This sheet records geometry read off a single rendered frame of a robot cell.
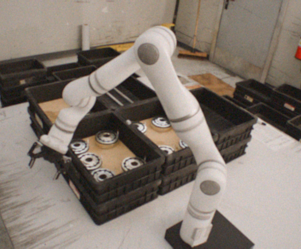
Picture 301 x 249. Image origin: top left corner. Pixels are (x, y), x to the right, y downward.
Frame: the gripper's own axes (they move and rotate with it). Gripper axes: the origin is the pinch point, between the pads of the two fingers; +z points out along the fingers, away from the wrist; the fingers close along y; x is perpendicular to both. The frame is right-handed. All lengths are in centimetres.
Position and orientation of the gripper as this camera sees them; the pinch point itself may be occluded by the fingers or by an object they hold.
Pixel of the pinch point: (42, 172)
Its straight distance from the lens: 109.4
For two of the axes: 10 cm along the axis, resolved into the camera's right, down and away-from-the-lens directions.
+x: 0.0, 3.2, -9.5
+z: -4.9, 8.3, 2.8
